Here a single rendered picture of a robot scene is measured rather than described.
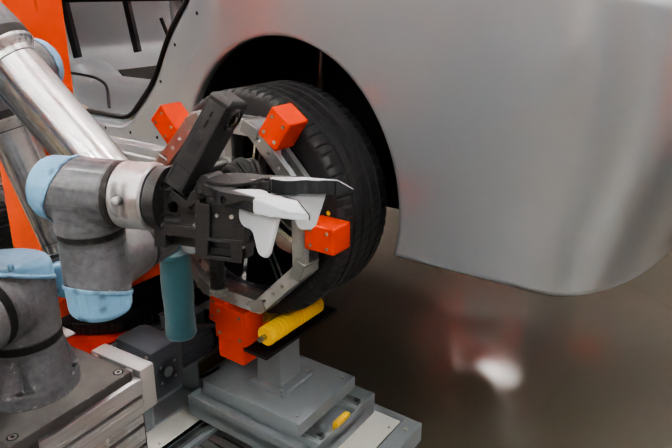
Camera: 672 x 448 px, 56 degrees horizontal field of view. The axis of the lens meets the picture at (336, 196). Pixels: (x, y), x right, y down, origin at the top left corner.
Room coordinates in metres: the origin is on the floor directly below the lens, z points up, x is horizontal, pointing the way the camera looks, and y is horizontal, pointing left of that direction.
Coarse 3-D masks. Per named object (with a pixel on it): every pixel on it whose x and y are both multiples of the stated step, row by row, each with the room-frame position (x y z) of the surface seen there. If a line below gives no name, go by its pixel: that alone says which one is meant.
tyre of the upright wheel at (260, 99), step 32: (256, 96) 1.67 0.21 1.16; (288, 96) 1.69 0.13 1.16; (320, 96) 1.77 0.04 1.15; (320, 128) 1.62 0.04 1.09; (352, 128) 1.71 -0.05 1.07; (320, 160) 1.54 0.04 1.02; (352, 160) 1.61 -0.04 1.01; (384, 192) 1.68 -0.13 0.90; (352, 224) 1.54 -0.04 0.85; (384, 224) 1.68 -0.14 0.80; (320, 256) 1.55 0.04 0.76; (352, 256) 1.57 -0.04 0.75; (320, 288) 1.55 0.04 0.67
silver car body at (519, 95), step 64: (64, 0) 3.74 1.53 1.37; (128, 0) 4.11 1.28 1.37; (192, 0) 2.03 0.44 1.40; (256, 0) 1.85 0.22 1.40; (320, 0) 1.72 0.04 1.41; (384, 0) 1.61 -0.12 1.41; (448, 0) 1.51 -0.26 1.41; (512, 0) 1.43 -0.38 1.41; (576, 0) 1.35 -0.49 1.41; (640, 0) 1.30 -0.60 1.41; (128, 64) 4.19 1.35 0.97; (192, 64) 2.00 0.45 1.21; (384, 64) 1.61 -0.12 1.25; (448, 64) 1.51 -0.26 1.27; (512, 64) 1.42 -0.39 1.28; (576, 64) 1.34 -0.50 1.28; (640, 64) 1.30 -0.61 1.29; (128, 128) 2.24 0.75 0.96; (384, 128) 1.60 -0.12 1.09; (448, 128) 1.50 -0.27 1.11; (512, 128) 1.41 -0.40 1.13; (576, 128) 1.34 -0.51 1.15; (640, 128) 1.30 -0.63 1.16; (448, 192) 1.50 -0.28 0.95; (512, 192) 1.40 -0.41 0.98; (576, 192) 1.33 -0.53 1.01; (640, 192) 1.31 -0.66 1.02; (448, 256) 1.49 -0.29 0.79; (512, 256) 1.40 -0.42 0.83; (576, 256) 1.33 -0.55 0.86; (640, 256) 1.37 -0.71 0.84
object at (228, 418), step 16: (192, 400) 1.77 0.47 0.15; (208, 400) 1.78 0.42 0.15; (352, 400) 1.73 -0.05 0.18; (368, 400) 1.76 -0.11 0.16; (208, 416) 1.73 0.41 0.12; (224, 416) 1.69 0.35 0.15; (240, 416) 1.70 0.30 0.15; (336, 416) 1.70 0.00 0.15; (352, 416) 1.68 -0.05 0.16; (368, 416) 1.76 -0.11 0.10; (240, 432) 1.65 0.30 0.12; (256, 432) 1.61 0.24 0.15; (272, 432) 1.62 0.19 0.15; (288, 432) 1.60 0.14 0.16; (320, 432) 1.58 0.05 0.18; (336, 432) 1.61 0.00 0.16; (352, 432) 1.68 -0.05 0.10
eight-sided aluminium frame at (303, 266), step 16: (192, 112) 1.68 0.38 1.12; (240, 128) 1.58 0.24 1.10; (256, 128) 1.55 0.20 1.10; (176, 144) 1.73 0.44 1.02; (256, 144) 1.55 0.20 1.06; (160, 160) 1.76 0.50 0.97; (272, 160) 1.53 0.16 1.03; (288, 160) 1.55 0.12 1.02; (304, 176) 1.52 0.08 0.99; (304, 240) 1.47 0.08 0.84; (192, 256) 1.73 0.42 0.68; (304, 256) 1.47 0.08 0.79; (208, 272) 1.74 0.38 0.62; (288, 272) 1.50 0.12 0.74; (304, 272) 1.47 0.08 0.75; (208, 288) 1.67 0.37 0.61; (240, 288) 1.66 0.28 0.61; (256, 288) 1.64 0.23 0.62; (272, 288) 1.53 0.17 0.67; (288, 288) 1.50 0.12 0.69; (240, 304) 1.60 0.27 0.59; (256, 304) 1.56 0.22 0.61; (272, 304) 1.54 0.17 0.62
